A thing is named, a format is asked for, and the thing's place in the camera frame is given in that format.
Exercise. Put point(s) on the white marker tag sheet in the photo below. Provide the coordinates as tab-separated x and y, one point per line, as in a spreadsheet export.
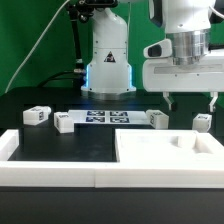
108	117

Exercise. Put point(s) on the white U-shaped obstacle fence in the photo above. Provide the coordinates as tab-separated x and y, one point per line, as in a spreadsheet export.
200	173

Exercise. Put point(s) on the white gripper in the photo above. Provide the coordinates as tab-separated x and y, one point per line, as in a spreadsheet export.
160	73

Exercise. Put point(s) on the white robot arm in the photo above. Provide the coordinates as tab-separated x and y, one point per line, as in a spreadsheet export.
183	61

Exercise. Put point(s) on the white square tabletop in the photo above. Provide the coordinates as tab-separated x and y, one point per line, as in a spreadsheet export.
139	146

